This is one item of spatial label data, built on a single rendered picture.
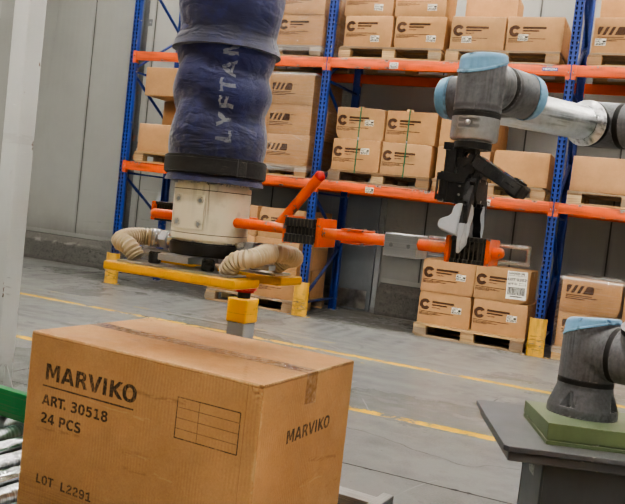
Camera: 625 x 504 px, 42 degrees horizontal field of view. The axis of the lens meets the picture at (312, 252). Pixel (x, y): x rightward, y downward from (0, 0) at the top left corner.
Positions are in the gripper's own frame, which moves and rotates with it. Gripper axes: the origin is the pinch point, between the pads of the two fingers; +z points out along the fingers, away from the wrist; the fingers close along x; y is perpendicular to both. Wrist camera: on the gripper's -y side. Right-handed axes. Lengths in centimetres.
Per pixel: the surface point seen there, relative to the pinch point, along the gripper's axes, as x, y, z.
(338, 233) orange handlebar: 3.9, 26.1, 0.2
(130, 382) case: 22, 60, 35
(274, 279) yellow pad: -3.3, 44.0, 12.3
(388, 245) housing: 3.8, 15.1, 1.3
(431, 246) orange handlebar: 3.6, 6.4, 0.4
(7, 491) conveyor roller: 16, 98, 70
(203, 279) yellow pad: 16, 49, 13
